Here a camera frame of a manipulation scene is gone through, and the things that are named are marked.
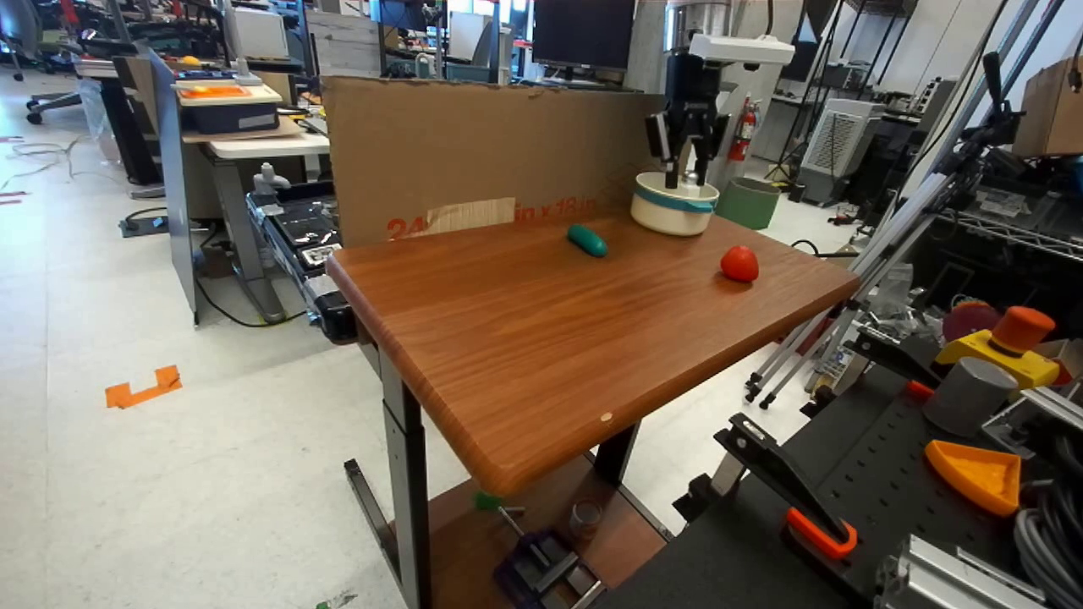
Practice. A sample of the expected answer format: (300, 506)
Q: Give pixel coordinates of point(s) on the black monitor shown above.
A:
(579, 30)

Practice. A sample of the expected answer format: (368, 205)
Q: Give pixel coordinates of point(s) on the white vented panel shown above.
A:
(836, 138)

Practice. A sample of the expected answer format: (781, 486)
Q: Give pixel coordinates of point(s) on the white bowl with teal band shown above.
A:
(671, 210)

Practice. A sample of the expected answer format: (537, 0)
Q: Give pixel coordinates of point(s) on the black bench clamp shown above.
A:
(543, 568)

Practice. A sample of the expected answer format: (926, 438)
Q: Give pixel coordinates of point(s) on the yellow emergency stop box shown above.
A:
(1002, 346)

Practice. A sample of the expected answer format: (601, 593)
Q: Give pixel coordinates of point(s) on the white top desk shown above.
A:
(255, 154)

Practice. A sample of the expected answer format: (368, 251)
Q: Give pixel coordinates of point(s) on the orange floor tape marker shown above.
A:
(141, 391)

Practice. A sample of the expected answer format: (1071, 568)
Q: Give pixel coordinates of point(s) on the black rolling rack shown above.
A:
(304, 254)

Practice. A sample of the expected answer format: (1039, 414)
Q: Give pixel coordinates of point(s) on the grey divider panel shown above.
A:
(169, 171)

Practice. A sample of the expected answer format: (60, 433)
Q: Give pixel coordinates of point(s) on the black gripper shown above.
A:
(696, 103)

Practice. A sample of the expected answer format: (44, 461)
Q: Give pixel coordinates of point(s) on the grey small figure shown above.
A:
(269, 183)

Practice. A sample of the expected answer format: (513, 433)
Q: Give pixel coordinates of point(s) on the black perforated board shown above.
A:
(881, 475)

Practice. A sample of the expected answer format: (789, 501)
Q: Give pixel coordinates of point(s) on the brown cardboard backboard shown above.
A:
(486, 157)

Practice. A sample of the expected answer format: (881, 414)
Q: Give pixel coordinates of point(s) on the orange wedge block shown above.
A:
(976, 475)

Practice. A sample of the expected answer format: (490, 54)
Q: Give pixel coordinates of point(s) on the red ball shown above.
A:
(740, 264)

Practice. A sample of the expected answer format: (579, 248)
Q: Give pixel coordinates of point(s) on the brown wooden table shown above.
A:
(543, 325)

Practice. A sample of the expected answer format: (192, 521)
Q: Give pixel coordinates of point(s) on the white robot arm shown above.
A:
(746, 50)

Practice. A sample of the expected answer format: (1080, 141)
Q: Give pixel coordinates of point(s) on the black box with orange top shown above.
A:
(224, 107)

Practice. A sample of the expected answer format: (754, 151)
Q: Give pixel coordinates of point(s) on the green bin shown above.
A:
(749, 205)

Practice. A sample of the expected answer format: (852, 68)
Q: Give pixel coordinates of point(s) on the aluminium rail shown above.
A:
(935, 576)
(1032, 417)

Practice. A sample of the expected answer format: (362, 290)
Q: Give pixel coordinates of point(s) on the cardboard box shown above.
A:
(1052, 107)

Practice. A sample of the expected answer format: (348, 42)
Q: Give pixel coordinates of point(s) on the dark red round object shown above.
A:
(970, 318)

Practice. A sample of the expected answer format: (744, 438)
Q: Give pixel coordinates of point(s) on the teal oval toy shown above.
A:
(586, 241)

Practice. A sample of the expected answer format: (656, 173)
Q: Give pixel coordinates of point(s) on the silver tripod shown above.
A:
(900, 224)

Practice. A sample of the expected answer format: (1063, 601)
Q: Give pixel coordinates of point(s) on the red fire extinguisher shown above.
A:
(744, 129)

